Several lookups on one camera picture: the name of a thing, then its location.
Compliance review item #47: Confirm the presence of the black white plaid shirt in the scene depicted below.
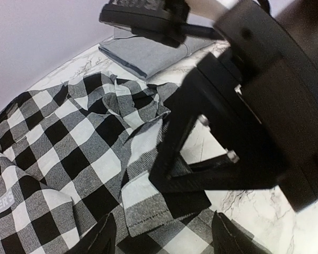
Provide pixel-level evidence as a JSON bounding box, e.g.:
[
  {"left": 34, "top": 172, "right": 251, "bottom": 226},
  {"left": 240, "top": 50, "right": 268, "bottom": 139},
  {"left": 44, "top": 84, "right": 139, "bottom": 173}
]
[{"left": 0, "top": 72, "right": 214, "bottom": 253}]

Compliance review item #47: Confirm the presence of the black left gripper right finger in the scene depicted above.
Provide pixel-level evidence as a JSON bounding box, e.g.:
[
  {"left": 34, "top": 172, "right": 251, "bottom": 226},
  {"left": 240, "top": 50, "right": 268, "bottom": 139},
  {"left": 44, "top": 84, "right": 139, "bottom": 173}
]
[{"left": 211, "top": 212, "right": 271, "bottom": 254}]

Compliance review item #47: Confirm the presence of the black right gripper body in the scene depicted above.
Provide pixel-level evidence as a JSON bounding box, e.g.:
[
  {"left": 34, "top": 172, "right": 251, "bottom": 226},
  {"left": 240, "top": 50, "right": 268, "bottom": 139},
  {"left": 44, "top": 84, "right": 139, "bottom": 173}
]
[{"left": 196, "top": 0, "right": 318, "bottom": 212}]

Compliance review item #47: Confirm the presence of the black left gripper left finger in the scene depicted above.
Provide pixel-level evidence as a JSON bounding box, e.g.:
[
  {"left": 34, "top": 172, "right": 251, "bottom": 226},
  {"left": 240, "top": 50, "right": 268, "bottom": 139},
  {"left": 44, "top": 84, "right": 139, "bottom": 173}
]
[{"left": 66, "top": 213, "right": 117, "bottom": 254}]

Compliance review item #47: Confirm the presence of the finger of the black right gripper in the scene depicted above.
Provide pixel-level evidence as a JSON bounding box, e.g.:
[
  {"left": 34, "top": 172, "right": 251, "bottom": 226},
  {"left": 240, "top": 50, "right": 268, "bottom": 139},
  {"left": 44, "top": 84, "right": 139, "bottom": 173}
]
[
  {"left": 149, "top": 51, "right": 288, "bottom": 193},
  {"left": 99, "top": 1, "right": 223, "bottom": 48}
]

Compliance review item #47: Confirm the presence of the folded grey shirt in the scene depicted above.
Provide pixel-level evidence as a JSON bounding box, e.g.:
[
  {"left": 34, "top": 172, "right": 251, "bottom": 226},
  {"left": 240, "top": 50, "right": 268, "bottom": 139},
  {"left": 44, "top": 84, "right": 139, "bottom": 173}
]
[{"left": 99, "top": 28, "right": 215, "bottom": 80}]

